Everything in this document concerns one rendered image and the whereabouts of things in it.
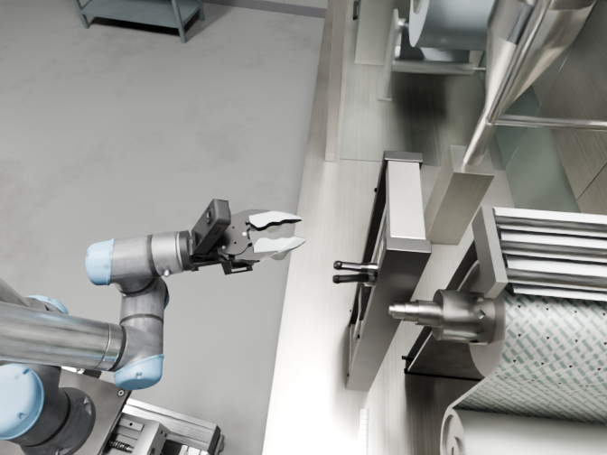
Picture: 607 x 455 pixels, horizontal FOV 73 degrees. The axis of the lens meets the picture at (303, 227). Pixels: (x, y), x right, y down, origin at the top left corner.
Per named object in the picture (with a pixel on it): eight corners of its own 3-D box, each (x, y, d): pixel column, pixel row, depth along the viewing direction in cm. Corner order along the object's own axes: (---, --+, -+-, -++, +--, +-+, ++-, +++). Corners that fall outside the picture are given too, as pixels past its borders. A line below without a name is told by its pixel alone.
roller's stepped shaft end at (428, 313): (387, 303, 55) (390, 292, 52) (433, 308, 54) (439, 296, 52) (387, 326, 53) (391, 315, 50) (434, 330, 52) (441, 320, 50)
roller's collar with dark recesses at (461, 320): (428, 302, 57) (441, 279, 51) (473, 306, 56) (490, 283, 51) (433, 348, 53) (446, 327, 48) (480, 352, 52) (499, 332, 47)
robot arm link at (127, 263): (104, 260, 76) (84, 233, 69) (164, 251, 78) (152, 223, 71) (99, 298, 72) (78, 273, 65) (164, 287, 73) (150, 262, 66)
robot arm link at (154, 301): (129, 338, 79) (107, 314, 70) (133, 287, 85) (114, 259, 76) (172, 331, 80) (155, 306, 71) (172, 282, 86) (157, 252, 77)
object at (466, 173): (412, 209, 119) (480, 4, 73) (462, 213, 118) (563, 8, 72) (415, 249, 110) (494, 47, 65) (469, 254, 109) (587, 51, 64)
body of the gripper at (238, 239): (251, 235, 80) (188, 245, 78) (247, 212, 72) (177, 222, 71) (256, 271, 76) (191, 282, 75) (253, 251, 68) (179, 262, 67)
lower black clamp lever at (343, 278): (333, 277, 57) (331, 272, 56) (369, 275, 55) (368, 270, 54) (332, 286, 56) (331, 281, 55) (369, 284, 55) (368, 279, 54)
